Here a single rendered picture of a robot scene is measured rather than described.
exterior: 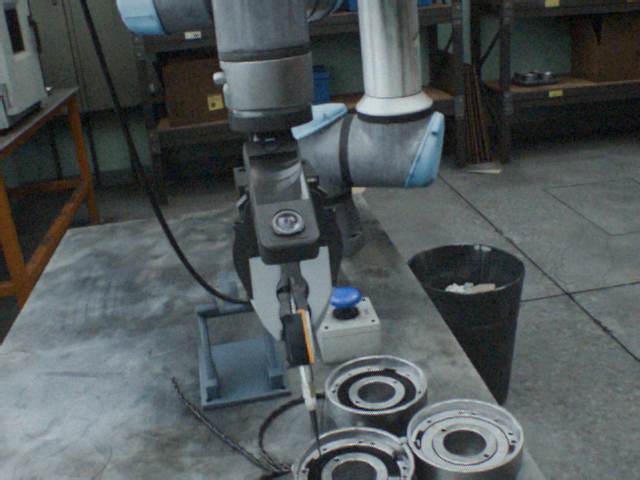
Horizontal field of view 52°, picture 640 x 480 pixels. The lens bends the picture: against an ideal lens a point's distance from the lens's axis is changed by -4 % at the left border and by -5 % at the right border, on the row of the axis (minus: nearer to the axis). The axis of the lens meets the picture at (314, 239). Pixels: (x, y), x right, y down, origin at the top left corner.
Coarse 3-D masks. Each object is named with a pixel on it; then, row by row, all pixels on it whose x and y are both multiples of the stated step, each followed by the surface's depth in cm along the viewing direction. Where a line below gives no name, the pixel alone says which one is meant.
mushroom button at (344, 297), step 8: (336, 288) 82; (344, 288) 82; (352, 288) 82; (336, 296) 80; (344, 296) 80; (352, 296) 80; (360, 296) 81; (336, 304) 80; (344, 304) 79; (352, 304) 79; (344, 312) 81
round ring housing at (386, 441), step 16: (336, 432) 62; (352, 432) 62; (368, 432) 62; (384, 432) 61; (304, 448) 60; (384, 448) 61; (400, 448) 59; (304, 464) 59; (336, 464) 59; (352, 464) 60; (368, 464) 59; (400, 464) 58
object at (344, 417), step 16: (336, 368) 72; (352, 368) 73; (368, 368) 73; (400, 368) 72; (416, 368) 70; (368, 384) 71; (384, 384) 71; (400, 384) 70; (416, 384) 69; (336, 400) 66; (352, 400) 68; (368, 400) 72; (384, 400) 71; (400, 400) 67; (416, 400) 65; (336, 416) 66; (352, 416) 65; (368, 416) 64; (384, 416) 64; (400, 416) 64; (400, 432) 66
